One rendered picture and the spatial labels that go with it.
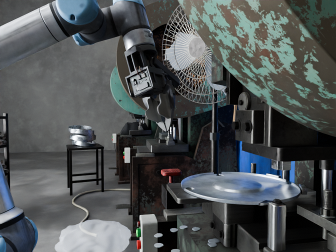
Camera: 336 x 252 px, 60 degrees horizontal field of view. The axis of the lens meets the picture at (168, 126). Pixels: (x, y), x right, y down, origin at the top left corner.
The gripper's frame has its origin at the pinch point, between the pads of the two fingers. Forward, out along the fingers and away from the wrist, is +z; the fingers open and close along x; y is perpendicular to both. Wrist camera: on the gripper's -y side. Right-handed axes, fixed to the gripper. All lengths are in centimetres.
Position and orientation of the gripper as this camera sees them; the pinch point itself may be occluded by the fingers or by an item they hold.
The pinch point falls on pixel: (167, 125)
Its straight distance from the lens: 73.5
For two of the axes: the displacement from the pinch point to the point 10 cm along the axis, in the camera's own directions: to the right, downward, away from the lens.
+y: -5.2, 0.4, -8.5
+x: 8.1, -2.9, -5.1
